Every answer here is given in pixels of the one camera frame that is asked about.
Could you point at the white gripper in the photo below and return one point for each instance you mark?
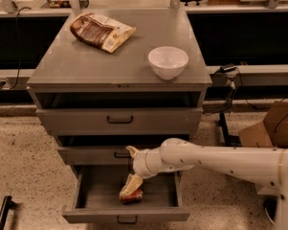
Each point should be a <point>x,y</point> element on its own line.
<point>139,164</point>

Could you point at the red coke can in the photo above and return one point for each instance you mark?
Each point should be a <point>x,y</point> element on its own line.
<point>137,196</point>

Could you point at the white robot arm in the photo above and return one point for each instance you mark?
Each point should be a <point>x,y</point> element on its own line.
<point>267,167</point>

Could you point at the grey bottom drawer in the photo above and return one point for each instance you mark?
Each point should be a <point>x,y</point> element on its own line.
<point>97,198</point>

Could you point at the grey drawer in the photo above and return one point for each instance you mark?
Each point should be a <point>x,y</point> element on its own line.
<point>120,121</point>
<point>97,198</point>
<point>95,155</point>

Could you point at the grey middle drawer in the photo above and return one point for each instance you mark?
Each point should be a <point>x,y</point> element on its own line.
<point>95,155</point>

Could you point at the grey drawer cabinet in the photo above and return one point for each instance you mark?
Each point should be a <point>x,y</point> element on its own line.
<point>75,75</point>

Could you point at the grey top drawer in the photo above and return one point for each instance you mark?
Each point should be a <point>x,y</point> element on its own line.
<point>120,121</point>

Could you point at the white bowl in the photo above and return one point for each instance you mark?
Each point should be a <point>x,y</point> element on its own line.
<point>167,62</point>

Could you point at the brown chip bag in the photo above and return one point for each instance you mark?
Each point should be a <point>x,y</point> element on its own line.
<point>101,31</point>

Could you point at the black shoe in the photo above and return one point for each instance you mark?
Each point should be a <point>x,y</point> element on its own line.
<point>270,207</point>

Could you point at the brown cardboard box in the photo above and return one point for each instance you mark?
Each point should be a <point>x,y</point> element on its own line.
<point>271,132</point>

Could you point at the black floor handle bar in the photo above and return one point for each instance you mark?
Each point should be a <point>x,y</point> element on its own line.
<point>7,205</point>

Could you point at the black stand with cables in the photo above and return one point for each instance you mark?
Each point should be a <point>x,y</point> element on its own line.
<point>217,78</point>

